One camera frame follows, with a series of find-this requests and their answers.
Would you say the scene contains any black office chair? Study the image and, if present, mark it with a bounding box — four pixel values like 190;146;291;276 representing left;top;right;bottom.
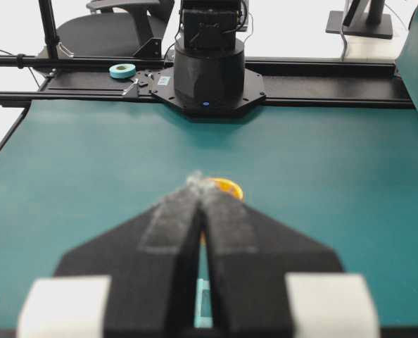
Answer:
56;0;175;59

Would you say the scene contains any black aluminium rail frame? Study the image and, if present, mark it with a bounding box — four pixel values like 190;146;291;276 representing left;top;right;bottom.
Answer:
0;54;414;108

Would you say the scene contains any black vertical pole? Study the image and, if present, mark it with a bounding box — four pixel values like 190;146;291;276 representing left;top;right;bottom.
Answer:
39;0;60;60

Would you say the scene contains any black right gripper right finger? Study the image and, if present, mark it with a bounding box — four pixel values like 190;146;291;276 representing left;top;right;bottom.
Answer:
201;182;380;337

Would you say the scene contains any orange plastic cup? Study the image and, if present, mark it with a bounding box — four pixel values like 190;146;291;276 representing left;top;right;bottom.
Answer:
198;177;246;248

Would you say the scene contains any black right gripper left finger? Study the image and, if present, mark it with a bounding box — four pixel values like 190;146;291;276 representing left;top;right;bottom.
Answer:
17;187;200;337

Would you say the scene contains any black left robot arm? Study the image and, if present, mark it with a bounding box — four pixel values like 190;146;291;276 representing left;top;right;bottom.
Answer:
16;1;258;337

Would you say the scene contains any black monitor stand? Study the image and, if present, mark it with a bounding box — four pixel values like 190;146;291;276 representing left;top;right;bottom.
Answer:
325;0;393;39

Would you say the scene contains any teal tape roll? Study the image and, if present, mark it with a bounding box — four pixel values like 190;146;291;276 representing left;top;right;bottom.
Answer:
109;63;137;80

